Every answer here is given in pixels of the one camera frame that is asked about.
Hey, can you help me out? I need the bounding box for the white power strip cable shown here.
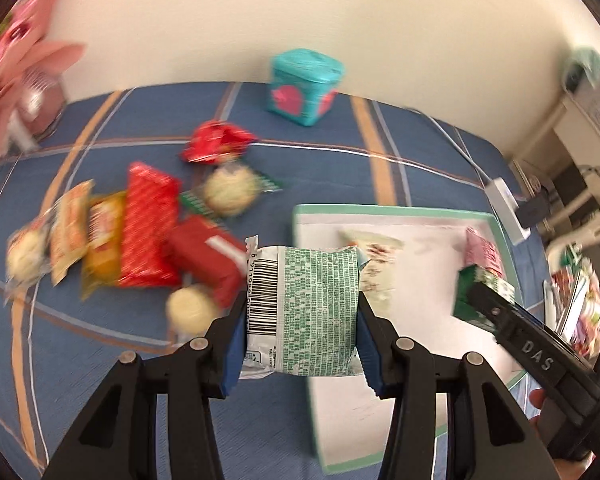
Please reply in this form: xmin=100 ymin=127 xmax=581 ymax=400
xmin=404 ymin=106 xmax=493 ymax=187

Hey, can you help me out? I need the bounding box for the dark green snack packet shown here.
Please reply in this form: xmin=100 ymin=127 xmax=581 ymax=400
xmin=452 ymin=265 xmax=517 ymax=333

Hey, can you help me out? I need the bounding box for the cream packet with orange print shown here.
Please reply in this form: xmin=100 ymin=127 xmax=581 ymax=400
xmin=46 ymin=181 xmax=94 ymax=287

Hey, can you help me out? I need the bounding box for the round white cake packet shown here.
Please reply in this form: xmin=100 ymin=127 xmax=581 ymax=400
xmin=165 ymin=283 xmax=221 ymax=337
xmin=4 ymin=226 xmax=50 ymax=307

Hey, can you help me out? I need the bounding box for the blue plaid cloth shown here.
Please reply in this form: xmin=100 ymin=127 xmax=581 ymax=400
xmin=0 ymin=81 xmax=551 ymax=480

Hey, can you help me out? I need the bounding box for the green and white biscuit packet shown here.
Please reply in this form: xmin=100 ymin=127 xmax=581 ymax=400
xmin=242 ymin=235 xmax=373 ymax=378

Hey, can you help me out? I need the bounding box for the red packet with white stripe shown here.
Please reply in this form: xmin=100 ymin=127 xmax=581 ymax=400
xmin=166 ymin=215 xmax=249 ymax=309

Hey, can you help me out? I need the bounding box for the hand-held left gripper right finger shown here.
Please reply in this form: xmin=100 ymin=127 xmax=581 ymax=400
xmin=356 ymin=294 xmax=546 ymax=480

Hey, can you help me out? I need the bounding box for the clear packet with green ends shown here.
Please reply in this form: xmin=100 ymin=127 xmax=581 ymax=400
xmin=179 ymin=161 xmax=284 ymax=219

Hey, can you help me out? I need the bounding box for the person's right hand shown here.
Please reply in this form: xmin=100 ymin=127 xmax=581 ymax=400
xmin=527 ymin=388 xmax=600 ymax=480

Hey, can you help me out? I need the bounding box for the pile of colourful craft decorations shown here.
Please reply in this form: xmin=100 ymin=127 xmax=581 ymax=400
xmin=547 ymin=242 xmax=600 ymax=358

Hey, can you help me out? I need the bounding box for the green-rimmed white tray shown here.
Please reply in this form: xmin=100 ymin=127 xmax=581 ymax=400
xmin=291 ymin=203 xmax=527 ymax=477

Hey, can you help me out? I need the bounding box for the black charger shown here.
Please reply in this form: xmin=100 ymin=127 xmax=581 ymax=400
xmin=516 ymin=194 xmax=554 ymax=229

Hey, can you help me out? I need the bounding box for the white plastic chair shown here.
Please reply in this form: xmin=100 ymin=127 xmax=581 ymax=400
xmin=544 ymin=160 xmax=600 ymax=266

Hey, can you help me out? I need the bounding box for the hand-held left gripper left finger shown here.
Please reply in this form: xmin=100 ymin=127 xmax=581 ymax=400
xmin=40 ymin=292 xmax=247 ymax=480

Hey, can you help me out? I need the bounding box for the yellow cake packet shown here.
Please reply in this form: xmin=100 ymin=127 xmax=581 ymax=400
xmin=79 ymin=191 xmax=129 ymax=302

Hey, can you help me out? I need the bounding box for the red patterned packet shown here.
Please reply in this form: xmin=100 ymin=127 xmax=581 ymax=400
xmin=119 ymin=161 xmax=184 ymax=289

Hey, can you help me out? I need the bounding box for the pink cake packet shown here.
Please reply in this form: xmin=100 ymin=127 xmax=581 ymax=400
xmin=464 ymin=226 xmax=507 ymax=281

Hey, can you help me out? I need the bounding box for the white packet with red print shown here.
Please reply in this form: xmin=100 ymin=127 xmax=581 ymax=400
xmin=337 ymin=228 xmax=407 ymax=307

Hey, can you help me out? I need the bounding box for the white shelf unit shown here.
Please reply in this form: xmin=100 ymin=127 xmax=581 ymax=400
xmin=509 ymin=47 xmax=600 ymax=211

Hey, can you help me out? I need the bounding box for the shiny red flower-print packet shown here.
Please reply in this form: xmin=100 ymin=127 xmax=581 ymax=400
xmin=181 ymin=119 xmax=259 ymax=164

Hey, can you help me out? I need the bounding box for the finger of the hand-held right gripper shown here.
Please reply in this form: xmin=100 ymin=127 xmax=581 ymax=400
xmin=466 ymin=280 xmax=517 ymax=343

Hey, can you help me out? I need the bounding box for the teal toy box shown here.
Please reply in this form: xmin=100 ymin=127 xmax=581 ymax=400
xmin=265 ymin=48 xmax=344 ymax=127

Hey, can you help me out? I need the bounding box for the white power strip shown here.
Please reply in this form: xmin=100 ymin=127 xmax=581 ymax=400
xmin=482 ymin=177 xmax=532 ymax=247

